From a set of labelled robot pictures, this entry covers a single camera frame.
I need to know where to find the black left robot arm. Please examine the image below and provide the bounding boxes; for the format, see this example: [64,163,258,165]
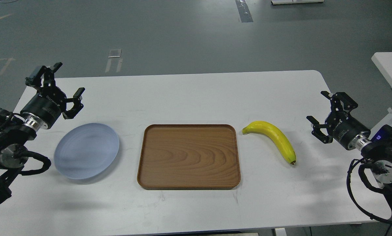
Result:
[0,62,85,205]

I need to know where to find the white object on floor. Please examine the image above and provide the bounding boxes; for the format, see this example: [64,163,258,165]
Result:
[271,0,325,5]

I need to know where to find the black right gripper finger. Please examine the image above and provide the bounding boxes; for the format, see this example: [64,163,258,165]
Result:
[306,116,333,144]
[321,91,359,114]

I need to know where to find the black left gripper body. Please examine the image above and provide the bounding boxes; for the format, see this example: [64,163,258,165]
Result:
[20,87,66,129]

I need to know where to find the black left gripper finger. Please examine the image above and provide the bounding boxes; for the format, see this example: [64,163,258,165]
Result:
[62,87,85,120]
[25,62,63,89]

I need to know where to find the yellow banana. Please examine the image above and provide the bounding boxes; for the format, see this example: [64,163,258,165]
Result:
[242,121,297,165]

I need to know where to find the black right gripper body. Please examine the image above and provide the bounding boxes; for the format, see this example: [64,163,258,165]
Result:
[327,111,370,150]

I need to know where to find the light blue plate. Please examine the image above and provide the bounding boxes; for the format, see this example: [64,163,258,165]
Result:
[54,123,120,180]

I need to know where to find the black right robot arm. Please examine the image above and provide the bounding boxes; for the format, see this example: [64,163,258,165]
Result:
[307,91,392,225]

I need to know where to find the brown wooden tray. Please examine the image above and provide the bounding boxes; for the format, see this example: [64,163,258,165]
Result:
[137,124,242,190]

